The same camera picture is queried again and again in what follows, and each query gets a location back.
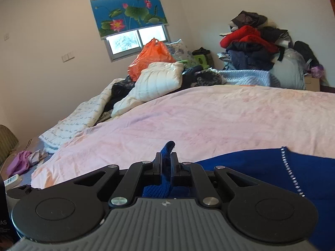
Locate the blue knit sweater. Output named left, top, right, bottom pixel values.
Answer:
left=142, top=140, right=335, bottom=251

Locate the pile of dark clothes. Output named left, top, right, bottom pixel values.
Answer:
left=218, top=10, right=325, bottom=90

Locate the purple cloth on floor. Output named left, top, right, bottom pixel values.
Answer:
left=7, top=151, right=32, bottom=177

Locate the white printed quilt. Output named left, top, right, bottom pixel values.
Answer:
left=39, top=78, right=123, bottom=154

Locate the pink bed blanket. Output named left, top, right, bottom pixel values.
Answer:
left=31, top=85, right=334, bottom=189

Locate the cardboard box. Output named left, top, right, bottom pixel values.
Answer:
left=304, top=75, right=320, bottom=92

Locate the white quilted pillow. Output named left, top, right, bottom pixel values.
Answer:
left=111, top=62, right=184, bottom=118

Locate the green plastic item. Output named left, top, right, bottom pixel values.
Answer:
left=194, top=54, right=211, bottom=70

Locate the red garment on pile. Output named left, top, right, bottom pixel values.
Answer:
left=220, top=26, right=279, bottom=53

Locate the orange plastic bag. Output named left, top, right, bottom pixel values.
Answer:
left=128, top=38, right=176, bottom=82

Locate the floral patterned pillow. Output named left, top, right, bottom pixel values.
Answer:
left=165, top=39, right=198, bottom=66

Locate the lotus print roller blind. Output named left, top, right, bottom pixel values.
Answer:
left=90, top=0, right=167, bottom=38

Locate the white wall switch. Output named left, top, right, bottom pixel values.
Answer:
left=62, top=52, right=75, bottom=62

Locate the window with grey frame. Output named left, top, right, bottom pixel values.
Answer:
left=104, top=25, right=170, bottom=61

